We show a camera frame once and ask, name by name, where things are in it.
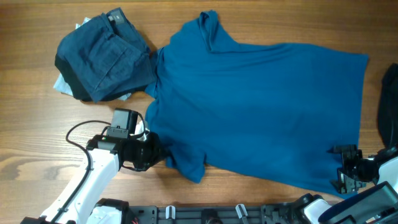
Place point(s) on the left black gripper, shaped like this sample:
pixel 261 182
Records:
pixel 158 152

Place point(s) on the folded black garment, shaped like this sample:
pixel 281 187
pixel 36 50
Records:
pixel 79 92

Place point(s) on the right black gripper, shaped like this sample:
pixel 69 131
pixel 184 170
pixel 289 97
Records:
pixel 349 152

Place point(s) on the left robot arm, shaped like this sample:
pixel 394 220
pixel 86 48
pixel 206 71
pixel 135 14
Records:
pixel 125 139

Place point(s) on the black garment at right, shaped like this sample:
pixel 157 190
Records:
pixel 387 109

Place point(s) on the folded dark denim jeans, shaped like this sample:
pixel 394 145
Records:
pixel 108 52

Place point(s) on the blue polo shirt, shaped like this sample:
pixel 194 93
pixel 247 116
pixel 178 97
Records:
pixel 267 111

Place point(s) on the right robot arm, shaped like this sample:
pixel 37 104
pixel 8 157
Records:
pixel 377 204

